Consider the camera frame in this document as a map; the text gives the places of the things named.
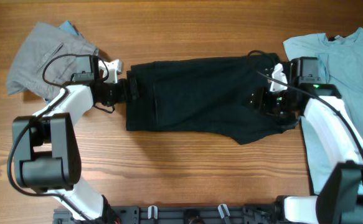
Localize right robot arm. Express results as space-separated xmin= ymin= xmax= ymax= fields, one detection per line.
xmin=248 ymin=57 xmax=363 ymax=223

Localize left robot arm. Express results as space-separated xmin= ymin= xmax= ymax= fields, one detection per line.
xmin=7 ymin=54 xmax=138 ymax=223

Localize folded grey trousers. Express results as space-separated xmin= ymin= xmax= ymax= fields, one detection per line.
xmin=6 ymin=22 xmax=99 ymax=100

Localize folded blue garment under trousers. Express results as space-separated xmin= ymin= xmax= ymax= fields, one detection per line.
xmin=59 ymin=21 xmax=83 ymax=37

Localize light blue t-shirt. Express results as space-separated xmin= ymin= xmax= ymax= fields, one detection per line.
xmin=283 ymin=27 xmax=363 ymax=195

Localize black shorts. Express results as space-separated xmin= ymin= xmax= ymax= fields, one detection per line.
xmin=126 ymin=54 xmax=298 ymax=144

